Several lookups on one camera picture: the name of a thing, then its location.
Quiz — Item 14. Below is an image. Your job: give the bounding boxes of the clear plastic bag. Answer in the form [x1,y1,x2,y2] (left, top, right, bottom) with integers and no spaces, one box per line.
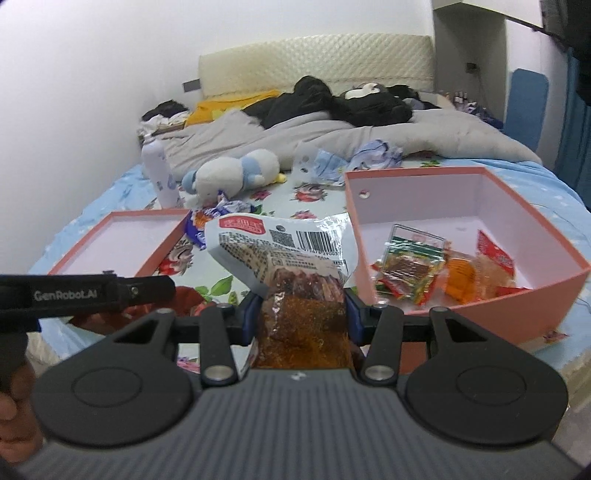
[294,141,346,186]

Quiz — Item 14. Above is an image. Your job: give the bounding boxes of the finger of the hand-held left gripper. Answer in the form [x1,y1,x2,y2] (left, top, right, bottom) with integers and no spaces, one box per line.
[117,276,176,306]

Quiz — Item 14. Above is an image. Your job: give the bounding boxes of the grey duvet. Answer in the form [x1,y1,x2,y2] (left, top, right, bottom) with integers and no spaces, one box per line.
[159,108,543,174]

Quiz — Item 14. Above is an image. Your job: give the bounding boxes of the group of small bottles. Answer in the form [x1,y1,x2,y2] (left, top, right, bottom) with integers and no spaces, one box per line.
[438,90,478,112]

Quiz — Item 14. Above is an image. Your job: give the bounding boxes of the dark garment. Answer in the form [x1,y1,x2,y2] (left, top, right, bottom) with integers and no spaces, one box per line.
[392,85,441,112]

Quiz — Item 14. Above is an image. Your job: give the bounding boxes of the person's left hand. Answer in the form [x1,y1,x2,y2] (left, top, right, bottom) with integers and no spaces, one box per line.
[0,364,45,453]

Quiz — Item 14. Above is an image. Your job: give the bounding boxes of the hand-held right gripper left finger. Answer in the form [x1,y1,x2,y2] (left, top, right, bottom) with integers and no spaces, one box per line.
[113,292,262,386]

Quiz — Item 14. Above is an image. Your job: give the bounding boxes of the clear packet of brown snack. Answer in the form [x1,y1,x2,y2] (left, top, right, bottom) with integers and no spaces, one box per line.
[204,213,358,370]

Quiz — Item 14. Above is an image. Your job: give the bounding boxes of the hanging dark clothes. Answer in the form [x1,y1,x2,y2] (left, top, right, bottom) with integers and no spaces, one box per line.
[540,0,591,107]

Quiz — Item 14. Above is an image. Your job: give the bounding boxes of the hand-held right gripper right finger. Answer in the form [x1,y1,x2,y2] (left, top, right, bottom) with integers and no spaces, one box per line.
[344,291,497,384]

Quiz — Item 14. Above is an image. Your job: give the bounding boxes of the pile of folded clothes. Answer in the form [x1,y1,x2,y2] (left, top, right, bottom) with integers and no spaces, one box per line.
[139,99,190,137]

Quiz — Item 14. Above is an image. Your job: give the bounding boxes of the floral bed mat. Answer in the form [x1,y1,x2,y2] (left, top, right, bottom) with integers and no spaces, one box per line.
[152,157,444,370]

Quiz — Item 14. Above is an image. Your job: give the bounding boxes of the orange snack packet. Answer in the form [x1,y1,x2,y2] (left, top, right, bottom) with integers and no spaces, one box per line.
[443,251,515,303]

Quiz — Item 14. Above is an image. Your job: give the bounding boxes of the green and red snack packet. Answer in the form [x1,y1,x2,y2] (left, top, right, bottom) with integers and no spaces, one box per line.
[372,224,448,305]

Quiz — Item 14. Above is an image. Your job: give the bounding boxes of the black clothes heap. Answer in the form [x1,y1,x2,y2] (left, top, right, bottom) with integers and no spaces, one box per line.
[242,75,414,129]

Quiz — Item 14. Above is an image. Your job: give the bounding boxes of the blue starred bed sheet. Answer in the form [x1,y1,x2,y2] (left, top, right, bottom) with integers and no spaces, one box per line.
[28,159,591,370]

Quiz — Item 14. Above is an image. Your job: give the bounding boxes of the yellow cloth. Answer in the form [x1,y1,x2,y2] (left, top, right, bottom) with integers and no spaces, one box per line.
[185,91,282,126]

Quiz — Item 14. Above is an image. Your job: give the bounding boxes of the cream quilted headboard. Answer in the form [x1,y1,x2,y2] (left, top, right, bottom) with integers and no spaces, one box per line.
[198,34,435,100]

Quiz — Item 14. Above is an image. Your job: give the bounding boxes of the blue chair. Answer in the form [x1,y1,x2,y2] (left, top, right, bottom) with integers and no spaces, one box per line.
[503,68,550,153]

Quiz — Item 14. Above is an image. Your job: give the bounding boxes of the white spray bottle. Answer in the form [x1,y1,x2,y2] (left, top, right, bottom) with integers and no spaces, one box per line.
[141,134,181,208]

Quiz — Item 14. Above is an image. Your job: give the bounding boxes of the pink box lid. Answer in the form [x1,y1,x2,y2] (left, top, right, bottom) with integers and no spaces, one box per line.
[47,209,191,278]

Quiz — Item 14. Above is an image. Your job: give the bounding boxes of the pile of mixed snack wrappers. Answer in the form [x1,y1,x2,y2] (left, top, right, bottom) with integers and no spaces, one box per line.
[185,191,259,250]

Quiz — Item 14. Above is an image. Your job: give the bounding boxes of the pink cardboard box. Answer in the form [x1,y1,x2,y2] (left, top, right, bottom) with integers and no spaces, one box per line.
[344,167,591,374]

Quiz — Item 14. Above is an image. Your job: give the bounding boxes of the blue curtain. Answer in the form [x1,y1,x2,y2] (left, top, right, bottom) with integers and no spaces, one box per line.
[551,55,591,195]

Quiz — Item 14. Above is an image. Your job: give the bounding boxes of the white and blue plush toy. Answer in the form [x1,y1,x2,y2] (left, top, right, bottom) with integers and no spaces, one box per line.
[181,148,287,208]

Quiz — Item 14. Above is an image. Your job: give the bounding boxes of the white wardrobe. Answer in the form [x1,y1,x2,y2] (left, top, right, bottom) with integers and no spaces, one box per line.
[433,0,543,116]

